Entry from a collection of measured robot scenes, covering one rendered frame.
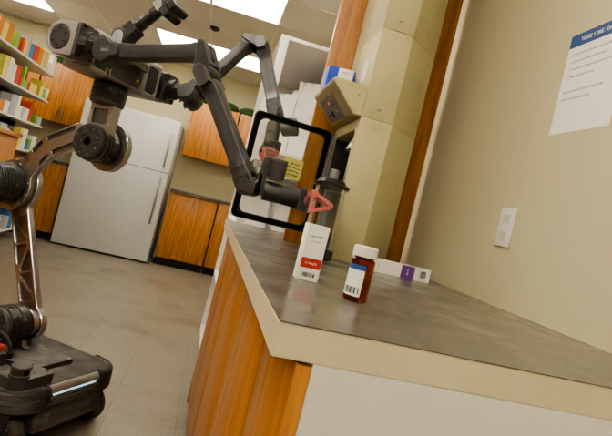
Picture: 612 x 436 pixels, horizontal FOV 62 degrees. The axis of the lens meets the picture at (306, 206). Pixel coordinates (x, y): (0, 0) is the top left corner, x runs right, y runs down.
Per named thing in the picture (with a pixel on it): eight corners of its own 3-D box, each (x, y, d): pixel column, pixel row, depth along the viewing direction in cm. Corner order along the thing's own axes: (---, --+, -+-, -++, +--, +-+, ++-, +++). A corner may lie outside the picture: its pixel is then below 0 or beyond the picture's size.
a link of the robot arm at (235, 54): (255, 41, 230) (248, 25, 222) (274, 54, 224) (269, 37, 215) (182, 106, 222) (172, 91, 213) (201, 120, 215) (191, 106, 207)
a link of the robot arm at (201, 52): (227, 46, 161) (211, 35, 152) (222, 88, 161) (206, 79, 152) (114, 47, 176) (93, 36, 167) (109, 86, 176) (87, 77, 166)
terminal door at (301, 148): (307, 233, 192) (332, 131, 193) (229, 215, 183) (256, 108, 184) (307, 233, 193) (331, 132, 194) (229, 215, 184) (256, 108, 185)
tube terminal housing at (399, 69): (368, 260, 199) (413, 71, 200) (398, 274, 167) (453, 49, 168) (307, 247, 194) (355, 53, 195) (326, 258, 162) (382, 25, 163)
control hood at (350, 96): (336, 128, 195) (342, 103, 195) (361, 116, 163) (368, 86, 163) (308, 120, 193) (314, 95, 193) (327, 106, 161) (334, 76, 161)
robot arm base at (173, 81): (169, 105, 225) (176, 78, 226) (184, 107, 223) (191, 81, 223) (158, 98, 217) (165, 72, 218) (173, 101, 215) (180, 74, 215)
